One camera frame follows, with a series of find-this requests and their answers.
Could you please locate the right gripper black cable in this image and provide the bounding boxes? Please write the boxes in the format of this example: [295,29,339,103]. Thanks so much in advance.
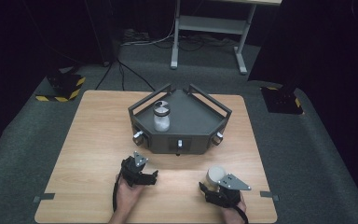
[234,204,250,224]

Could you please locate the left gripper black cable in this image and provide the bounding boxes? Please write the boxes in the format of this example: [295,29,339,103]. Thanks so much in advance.
[112,173,122,213]

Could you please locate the jar with beige contents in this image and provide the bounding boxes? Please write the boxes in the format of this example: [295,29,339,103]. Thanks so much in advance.
[205,165,228,191]

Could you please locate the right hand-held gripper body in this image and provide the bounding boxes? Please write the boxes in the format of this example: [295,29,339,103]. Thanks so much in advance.
[215,173,253,209]

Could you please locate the cable bundle under desk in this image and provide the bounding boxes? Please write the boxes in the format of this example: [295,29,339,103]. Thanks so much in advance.
[119,19,241,53]

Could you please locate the black floor cables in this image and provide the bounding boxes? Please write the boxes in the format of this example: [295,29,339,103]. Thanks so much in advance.
[94,58,157,92]

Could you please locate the black curtain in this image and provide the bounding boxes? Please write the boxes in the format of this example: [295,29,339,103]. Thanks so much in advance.
[0,0,117,163]
[247,0,358,216]

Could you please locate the black corner shelf rack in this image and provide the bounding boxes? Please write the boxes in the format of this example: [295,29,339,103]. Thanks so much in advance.
[128,82,233,156]

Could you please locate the grey metal desk frame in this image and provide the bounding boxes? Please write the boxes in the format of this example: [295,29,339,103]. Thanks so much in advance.
[170,0,283,76]

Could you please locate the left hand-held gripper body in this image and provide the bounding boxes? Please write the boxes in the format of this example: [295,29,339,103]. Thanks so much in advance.
[119,150,150,188]

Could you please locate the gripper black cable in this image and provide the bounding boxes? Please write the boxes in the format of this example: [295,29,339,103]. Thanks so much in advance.
[234,204,250,224]
[112,173,122,213]

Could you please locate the glass jar with white powder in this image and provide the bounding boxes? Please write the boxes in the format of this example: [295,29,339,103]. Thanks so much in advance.
[152,100,172,133]

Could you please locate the black tape strip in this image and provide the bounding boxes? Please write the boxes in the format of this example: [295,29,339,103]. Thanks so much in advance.
[259,190,281,202]
[33,192,56,203]

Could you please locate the yellow-black striped stand base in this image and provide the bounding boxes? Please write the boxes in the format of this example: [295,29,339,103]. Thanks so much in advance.
[34,68,87,104]
[260,86,305,116]

